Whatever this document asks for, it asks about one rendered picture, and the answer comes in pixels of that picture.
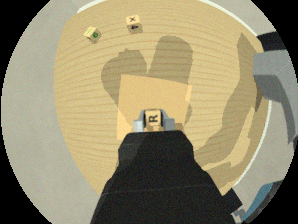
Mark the wooden letter block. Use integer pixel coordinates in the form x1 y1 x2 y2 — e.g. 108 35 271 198
126 15 141 31
145 108 161 126
84 27 101 41

